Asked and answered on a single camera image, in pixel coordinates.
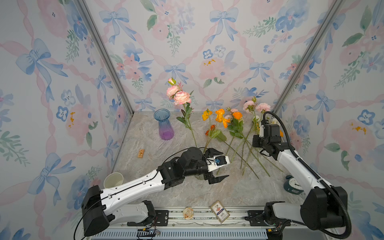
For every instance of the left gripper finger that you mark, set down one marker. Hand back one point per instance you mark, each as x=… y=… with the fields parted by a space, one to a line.
x=211 y=152
x=216 y=180

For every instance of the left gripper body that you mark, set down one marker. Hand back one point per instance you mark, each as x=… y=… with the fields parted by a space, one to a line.
x=207 y=175

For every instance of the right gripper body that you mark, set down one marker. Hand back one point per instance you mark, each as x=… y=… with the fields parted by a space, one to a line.
x=259 y=142

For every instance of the white flower stem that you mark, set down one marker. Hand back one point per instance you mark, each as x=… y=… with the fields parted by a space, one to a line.
x=274 y=121

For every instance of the pink carnation stem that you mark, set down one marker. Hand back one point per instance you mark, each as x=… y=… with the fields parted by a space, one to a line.
x=244 y=150

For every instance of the yellow poppy flower stem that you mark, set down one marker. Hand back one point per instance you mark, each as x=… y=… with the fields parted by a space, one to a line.
x=217 y=121

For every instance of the pink rose stem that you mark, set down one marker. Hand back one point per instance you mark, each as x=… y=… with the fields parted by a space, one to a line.
x=176 y=94

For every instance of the clear grey glass vase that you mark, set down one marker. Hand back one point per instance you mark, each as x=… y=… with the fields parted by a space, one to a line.
x=200 y=177

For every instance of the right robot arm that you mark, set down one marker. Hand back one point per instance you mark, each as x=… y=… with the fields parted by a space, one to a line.
x=325 y=206

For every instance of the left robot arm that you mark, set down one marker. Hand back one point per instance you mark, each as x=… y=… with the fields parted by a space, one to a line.
x=104 y=207

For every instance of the blue purple glass vase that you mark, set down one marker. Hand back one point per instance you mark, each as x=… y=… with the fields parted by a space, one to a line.
x=166 y=131

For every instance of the orange marigold flower stem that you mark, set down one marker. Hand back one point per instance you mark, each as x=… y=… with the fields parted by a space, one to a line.
x=228 y=127

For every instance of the framed card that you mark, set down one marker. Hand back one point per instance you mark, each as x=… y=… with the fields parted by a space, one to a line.
x=219 y=211

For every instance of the round beige coaster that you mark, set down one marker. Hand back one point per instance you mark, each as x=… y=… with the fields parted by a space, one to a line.
x=188 y=213

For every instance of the small wooden block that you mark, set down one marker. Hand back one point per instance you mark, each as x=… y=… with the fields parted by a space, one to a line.
x=141 y=153

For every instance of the cream white cup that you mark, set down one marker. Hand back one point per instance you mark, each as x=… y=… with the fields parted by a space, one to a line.
x=113 y=180

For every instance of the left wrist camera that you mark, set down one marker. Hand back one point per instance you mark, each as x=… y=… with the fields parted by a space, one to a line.
x=217 y=162

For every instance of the aluminium rail frame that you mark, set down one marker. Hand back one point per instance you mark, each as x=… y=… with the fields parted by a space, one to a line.
x=171 y=225

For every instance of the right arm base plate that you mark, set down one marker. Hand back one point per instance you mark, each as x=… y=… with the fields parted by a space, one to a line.
x=258 y=218

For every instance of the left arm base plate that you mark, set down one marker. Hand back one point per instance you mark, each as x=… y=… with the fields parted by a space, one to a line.
x=156 y=218

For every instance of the right corner aluminium post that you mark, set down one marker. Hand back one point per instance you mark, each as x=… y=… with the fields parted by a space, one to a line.
x=329 y=18

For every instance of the corner aluminium post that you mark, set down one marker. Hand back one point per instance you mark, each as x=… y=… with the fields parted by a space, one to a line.
x=102 y=50
x=329 y=18

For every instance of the left corner aluminium post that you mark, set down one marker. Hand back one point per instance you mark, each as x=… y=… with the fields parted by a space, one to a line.
x=102 y=50

